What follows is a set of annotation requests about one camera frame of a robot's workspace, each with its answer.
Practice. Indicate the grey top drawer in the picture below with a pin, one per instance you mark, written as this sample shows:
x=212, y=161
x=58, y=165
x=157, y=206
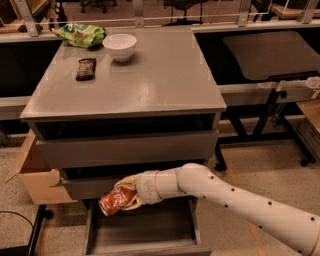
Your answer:
x=90, y=152

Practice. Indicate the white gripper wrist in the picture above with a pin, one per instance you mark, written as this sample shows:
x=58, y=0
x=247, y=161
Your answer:
x=146, y=187

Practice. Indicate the brown cardboard box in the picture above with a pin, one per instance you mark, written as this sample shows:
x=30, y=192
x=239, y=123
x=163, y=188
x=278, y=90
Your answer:
x=40, y=181

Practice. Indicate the metal railing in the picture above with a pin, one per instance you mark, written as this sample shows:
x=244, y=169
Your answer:
x=159, y=12

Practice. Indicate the grey drawer cabinet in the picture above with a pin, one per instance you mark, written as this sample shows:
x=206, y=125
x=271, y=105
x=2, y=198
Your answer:
x=165, y=87

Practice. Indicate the green chip bag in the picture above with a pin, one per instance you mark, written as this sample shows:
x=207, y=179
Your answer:
x=81, y=35

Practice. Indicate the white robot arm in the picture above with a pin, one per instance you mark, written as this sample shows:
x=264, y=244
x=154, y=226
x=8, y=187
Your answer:
x=295, y=228

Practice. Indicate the grey open bottom drawer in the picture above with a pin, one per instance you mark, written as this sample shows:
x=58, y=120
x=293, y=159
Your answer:
x=168, y=228

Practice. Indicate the grey middle drawer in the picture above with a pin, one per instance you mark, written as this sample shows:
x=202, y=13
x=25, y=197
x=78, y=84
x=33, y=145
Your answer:
x=86, y=188

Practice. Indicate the white bowl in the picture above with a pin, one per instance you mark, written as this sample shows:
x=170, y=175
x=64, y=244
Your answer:
x=120, y=46

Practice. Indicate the dark snack bar wrapper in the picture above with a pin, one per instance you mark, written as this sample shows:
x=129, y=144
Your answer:
x=86, y=69

